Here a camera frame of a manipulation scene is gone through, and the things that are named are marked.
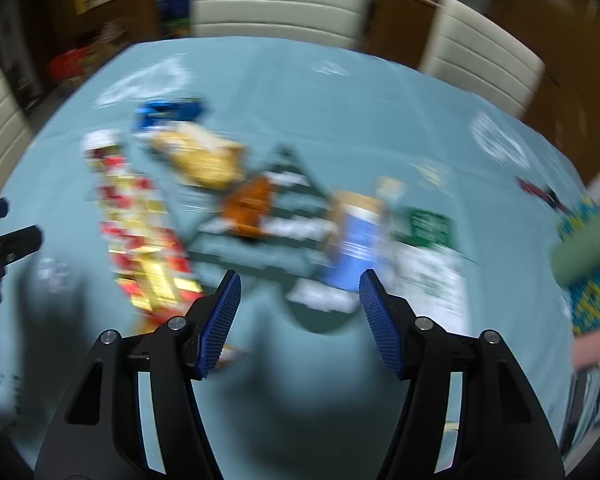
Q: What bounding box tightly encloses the yellow snack wrapper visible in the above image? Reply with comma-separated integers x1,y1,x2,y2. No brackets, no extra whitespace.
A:
147,122,246,188

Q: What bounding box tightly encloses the blue foil wrapper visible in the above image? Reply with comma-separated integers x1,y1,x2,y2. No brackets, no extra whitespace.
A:
132,99,208,133

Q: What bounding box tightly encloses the green cylindrical canister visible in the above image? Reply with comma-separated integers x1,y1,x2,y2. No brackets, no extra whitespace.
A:
550,215,600,288

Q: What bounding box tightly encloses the cream quilted dining chair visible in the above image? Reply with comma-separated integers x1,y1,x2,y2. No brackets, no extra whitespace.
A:
419,0,546,118
0,64,35,201
190,0,376,51

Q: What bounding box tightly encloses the dark purple strap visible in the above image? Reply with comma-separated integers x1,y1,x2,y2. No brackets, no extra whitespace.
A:
515,175,571,213

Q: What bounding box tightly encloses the orange candy wrapper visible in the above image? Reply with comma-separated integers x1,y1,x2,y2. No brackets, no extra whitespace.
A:
222,175,276,238

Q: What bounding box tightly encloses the green white carton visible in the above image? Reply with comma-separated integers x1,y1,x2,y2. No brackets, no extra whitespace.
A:
390,207,468,333

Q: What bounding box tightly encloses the red yellow checkered wrapper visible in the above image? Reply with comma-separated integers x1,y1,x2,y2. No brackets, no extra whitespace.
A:
82,130,203,321

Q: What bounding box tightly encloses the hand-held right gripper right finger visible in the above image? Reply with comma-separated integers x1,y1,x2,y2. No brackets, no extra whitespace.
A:
359,269,566,480

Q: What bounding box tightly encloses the blue yellow beaded mat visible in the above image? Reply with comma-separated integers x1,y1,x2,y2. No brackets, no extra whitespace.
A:
555,195,600,336

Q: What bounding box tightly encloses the pink tumbler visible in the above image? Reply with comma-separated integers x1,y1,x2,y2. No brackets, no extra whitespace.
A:
571,327,600,371

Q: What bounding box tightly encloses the red bag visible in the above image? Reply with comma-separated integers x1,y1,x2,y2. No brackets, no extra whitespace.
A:
47,47,96,81

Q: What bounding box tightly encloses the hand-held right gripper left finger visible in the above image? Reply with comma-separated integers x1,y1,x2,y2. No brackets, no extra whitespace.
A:
34,270,243,480

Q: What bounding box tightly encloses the pink wrapper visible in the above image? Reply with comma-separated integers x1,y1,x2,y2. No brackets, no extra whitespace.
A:
215,345,251,368

